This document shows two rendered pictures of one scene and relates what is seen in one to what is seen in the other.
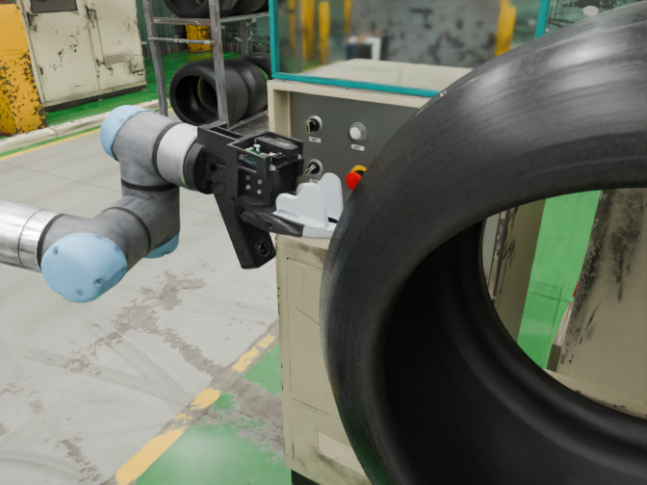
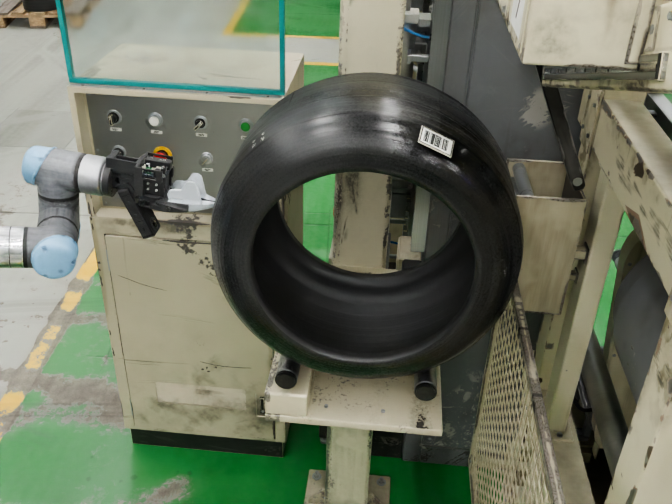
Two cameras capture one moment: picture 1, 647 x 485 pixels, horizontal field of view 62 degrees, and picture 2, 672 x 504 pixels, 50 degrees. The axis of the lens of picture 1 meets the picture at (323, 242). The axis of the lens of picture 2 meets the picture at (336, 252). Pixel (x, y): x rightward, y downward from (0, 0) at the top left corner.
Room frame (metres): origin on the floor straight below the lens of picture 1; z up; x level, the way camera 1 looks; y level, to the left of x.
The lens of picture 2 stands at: (-0.68, 0.34, 1.89)
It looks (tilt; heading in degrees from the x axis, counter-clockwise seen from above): 32 degrees down; 332
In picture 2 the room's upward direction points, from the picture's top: 2 degrees clockwise
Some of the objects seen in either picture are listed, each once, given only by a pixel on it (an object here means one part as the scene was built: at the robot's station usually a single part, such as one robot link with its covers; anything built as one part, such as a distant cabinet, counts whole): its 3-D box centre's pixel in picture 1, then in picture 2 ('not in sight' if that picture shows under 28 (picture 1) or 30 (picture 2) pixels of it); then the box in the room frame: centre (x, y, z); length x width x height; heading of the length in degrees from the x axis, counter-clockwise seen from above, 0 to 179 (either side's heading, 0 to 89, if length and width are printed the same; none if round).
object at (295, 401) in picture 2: not in sight; (297, 350); (0.49, -0.19, 0.84); 0.36 x 0.09 x 0.06; 148
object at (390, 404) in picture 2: not in sight; (358, 368); (0.42, -0.31, 0.80); 0.37 x 0.36 x 0.02; 58
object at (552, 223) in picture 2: not in sight; (533, 236); (0.40, -0.75, 1.05); 0.20 x 0.15 x 0.30; 148
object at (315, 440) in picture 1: (400, 318); (207, 265); (1.22, -0.21, 0.63); 0.56 x 0.41 x 1.27; 58
